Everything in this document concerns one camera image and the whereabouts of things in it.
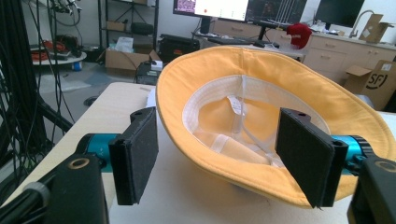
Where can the black keyboard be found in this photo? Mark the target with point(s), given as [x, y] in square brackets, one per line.
[229, 40]

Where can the small cardboard box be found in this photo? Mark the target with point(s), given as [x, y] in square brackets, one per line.
[374, 28]

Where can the dark computer monitor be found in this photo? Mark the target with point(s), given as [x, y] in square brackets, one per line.
[275, 11]

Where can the beige drawer cabinet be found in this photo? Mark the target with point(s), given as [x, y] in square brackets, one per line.
[342, 56]

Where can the yellow bucket hat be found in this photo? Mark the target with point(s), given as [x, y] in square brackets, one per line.
[274, 74]

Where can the black metal shelf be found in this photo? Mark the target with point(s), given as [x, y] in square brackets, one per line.
[130, 25]

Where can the open cardboard box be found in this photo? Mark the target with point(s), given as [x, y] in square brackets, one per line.
[126, 60]

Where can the metal faucet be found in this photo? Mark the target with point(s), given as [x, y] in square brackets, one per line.
[358, 23]

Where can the computer monitor with white screen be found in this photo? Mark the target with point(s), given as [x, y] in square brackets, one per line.
[214, 8]

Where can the red cap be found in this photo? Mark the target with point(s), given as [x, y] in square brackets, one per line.
[299, 34]

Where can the black device with white label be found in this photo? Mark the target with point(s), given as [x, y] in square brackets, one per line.
[148, 72]

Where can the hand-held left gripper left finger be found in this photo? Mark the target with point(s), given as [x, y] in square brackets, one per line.
[134, 155]

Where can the printed cardboard box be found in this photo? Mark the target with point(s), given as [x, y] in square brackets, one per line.
[373, 82]

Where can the black equipment case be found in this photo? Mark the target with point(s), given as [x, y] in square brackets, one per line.
[178, 47]

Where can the round white table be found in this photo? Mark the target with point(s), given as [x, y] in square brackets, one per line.
[59, 57]

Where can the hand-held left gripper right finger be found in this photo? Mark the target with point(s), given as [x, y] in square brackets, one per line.
[306, 155]

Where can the black computer monitor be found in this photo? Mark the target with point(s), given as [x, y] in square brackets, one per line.
[339, 11]

